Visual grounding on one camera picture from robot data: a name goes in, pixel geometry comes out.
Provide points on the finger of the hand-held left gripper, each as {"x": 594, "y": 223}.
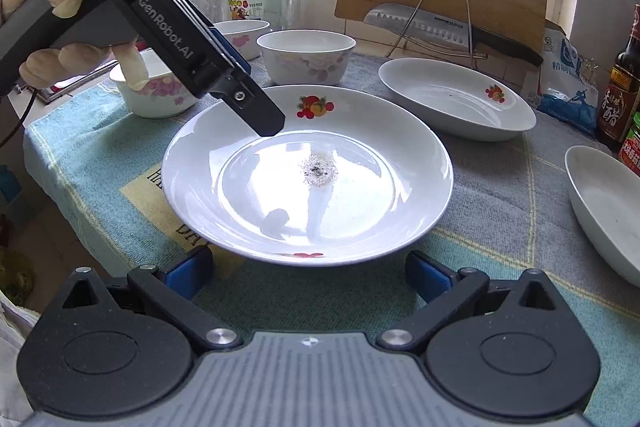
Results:
{"x": 231, "y": 52}
{"x": 260, "y": 117}

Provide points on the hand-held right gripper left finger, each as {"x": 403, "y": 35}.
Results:
{"x": 190, "y": 269}

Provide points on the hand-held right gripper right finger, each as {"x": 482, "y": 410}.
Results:
{"x": 425, "y": 274}

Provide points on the white floral bowl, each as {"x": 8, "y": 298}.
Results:
{"x": 305, "y": 62}
{"x": 250, "y": 38}
{"x": 160, "y": 99}

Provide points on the round white fruit-print plate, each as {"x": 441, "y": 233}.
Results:
{"x": 350, "y": 207}

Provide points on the oval white fruit-print plate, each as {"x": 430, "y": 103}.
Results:
{"x": 450, "y": 102}

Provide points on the grey checked cloth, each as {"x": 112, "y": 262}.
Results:
{"x": 500, "y": 207}

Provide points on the steel sink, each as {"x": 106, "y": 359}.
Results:
{"x": 75, "y": 82}

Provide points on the blue and white salt bag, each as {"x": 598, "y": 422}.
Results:
{"x": 565, "y": 92}

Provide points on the red-labelled jar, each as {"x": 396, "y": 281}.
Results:
{"x": 632, "y": 152}

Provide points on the dark sauce bottle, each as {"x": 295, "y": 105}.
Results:
{"x": 617, "y": 107}

